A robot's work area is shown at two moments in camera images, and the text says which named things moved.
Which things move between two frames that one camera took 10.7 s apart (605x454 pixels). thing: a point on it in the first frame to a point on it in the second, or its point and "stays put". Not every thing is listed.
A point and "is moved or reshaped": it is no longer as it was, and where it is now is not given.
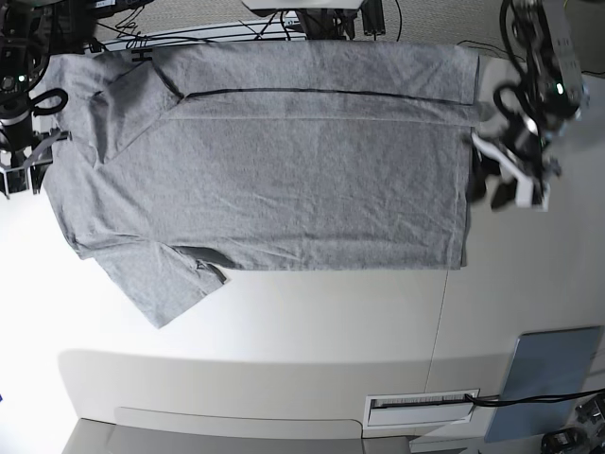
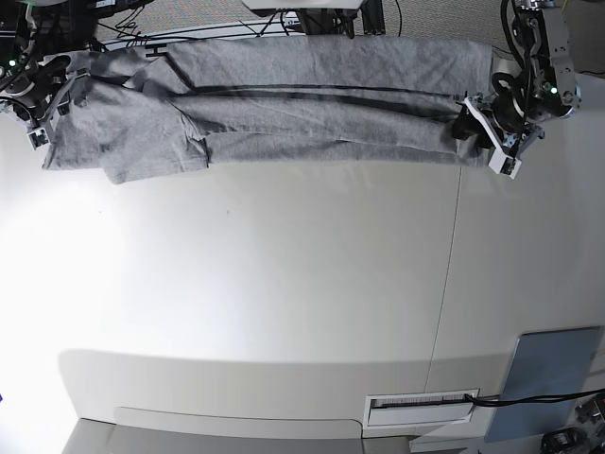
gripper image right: x=521 y=140 to x=515 y=129
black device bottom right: x=565 y=441 stays put
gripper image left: x=16 y=131 to x=36 y=92
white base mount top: x=302 y=4 stays put
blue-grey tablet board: x=545 y=363 stays put
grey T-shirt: x=172 y=163 is moved or reshaped
